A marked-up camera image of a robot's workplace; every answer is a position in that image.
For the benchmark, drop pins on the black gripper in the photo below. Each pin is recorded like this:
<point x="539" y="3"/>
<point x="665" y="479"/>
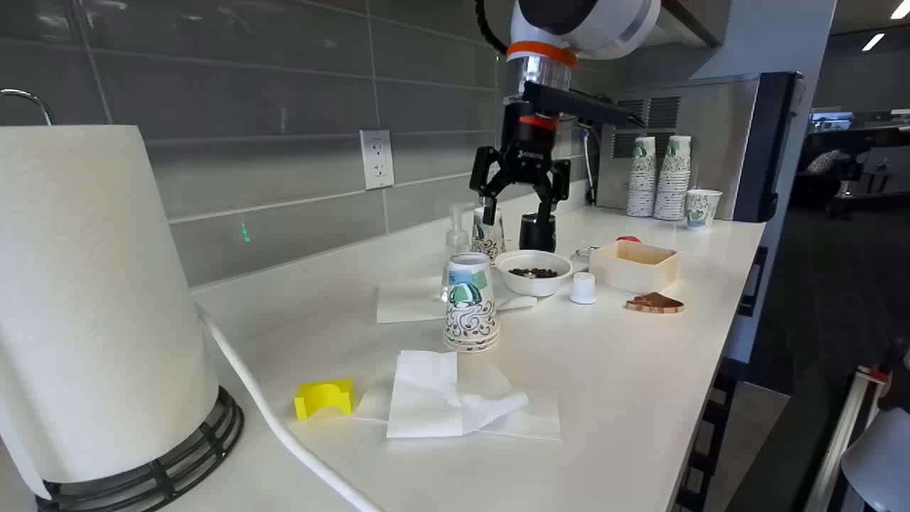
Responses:
<point x="524" y="153"/>

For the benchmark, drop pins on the white napkin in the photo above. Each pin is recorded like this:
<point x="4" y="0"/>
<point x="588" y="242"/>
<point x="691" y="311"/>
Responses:
<point x="456" y="397"/>
<point x="408" y="306"/>

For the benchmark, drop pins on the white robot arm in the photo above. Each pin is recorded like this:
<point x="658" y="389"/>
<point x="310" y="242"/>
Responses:
<point x="543" y="47"/>

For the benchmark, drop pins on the clear plastic bottle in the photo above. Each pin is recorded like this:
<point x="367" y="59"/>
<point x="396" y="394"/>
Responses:
<point x="458" y="246"/>

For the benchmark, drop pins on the white bowl with beans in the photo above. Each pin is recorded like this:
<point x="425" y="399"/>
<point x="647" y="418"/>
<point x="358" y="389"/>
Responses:
<point x="531" y="271"/>

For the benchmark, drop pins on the small white cap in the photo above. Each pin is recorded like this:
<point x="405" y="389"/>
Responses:
<point x="584" y="290"/>

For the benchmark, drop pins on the patterned paper cup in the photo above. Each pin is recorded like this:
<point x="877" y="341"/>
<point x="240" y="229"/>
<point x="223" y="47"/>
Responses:
<point x="470" y="306"/>

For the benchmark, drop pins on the wooden tray box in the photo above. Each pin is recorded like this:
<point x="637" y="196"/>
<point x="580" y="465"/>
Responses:
<point x="635" y="266"/>

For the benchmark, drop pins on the left stacked paper cups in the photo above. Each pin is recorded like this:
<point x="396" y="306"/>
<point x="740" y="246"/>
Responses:
<point x="640" y="180"/>

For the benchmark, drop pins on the stacked paper cups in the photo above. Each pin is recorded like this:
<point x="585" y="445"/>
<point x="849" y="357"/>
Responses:
<point x="675" y="178"/>
<point x="640" y="180"/>

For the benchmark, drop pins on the right stacked paper cups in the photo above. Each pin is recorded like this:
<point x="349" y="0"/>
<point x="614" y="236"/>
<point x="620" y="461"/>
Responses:
<point x="675" y="178"/>

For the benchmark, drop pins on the brown snack piece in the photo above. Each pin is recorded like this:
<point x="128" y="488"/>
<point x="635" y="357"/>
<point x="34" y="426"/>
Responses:
<point x="654" y="303"/>

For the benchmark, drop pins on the single green paper cup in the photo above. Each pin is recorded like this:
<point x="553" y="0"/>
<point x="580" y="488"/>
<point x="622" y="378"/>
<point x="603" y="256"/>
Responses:
<point x="699" y="205"/>

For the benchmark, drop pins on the yellow plastic block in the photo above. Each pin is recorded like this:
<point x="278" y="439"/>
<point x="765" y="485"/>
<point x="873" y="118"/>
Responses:
<point x="317" y="397"/>

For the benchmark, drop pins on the white paper towel roll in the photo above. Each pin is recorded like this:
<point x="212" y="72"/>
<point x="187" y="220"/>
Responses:
<point x="99" y="348"/>

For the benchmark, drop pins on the black paper towel holder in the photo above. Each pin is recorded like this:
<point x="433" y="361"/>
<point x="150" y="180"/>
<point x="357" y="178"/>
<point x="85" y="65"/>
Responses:
<point x="163" y="479"/>

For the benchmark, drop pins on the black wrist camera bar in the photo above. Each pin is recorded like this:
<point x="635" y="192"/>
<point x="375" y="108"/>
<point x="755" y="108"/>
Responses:
<point x="573" y="102"/>

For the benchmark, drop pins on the white wall outlet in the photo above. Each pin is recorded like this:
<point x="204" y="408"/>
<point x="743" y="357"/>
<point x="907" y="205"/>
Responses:
<point x="375" y="156"/>

